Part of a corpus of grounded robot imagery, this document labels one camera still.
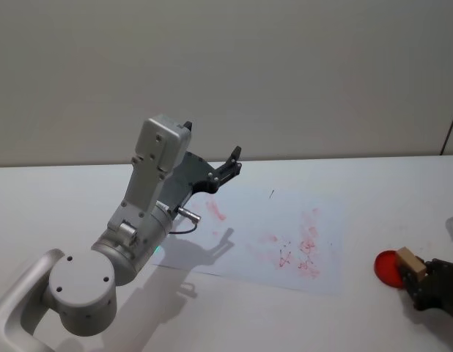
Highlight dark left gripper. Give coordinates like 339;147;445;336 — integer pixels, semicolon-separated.
161;120;244;213

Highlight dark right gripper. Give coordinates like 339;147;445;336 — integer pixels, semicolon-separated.
396;257;453;313

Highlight wooden stamp block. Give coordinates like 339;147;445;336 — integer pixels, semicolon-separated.
396;247;428;284

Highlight round red ink pad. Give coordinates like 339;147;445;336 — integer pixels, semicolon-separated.
374;249;409;290

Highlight white paper sheet red stains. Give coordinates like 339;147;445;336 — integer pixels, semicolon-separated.
152;188;348;296

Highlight thin cable with silver plug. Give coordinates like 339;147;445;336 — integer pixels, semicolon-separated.
169;206;203;235

